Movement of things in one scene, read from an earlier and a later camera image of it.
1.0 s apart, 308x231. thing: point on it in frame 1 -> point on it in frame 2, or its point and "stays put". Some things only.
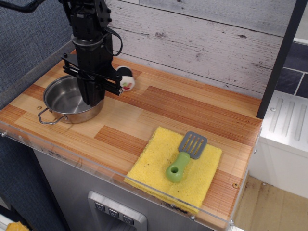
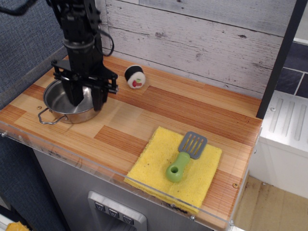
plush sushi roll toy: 127,82 -> 134,76
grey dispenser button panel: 106,214 stays put
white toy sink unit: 281,158 stays put
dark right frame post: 276,74 stays put
